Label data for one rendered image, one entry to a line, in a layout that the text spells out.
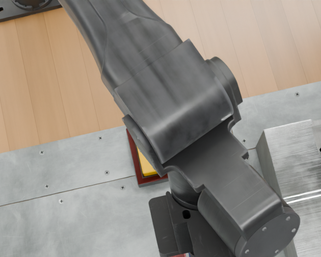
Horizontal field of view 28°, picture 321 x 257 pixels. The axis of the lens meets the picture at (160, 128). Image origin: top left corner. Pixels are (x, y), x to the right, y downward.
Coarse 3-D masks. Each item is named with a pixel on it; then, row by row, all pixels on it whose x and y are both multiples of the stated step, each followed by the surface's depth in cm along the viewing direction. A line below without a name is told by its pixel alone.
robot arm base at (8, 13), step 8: (0, 0) 92; (8, 0) 92; (16, 0) 90; (24, 0) 89; (32, 0) 89; (40, 0) 90; (48, 0) 91; (56, 0) 92; (0, 8) 92; (8, 8) 92; (16, 8) 92; (24, 8) 91; (32, 8) 91; (40, 8) 92; (48, 8) 92; (56, 8) 92; (0, 16) 91; (8, 16) 91; (16, 16) 92; (24, 16) 92
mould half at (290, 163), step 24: (264, 144) 79; (288, 144) 77; (312, 144) 77; (264, 168) 83; (288, 168) 76; (312, 168) 76; (288, 192) 75; (312, 192) 75; (312, 216) 75; (312, 240) 74
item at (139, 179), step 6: (132, 144) 85; (132, 150) 84; (132, 156) 84; (138, 162) 84; (138, 168) 84; (138, 174) 84; (138, 180) 83; (144, 180) 83; (150, 180) 83; (156, 180) 83
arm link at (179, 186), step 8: (168, 176) 55; (176, 176) 53; (176, 184) 54; (184, 184) 53; (176, 192) 55; (184, 192) 54; (192, 192) 53; (200, 192) 53; (184, 200) 55; (192, 200) 54
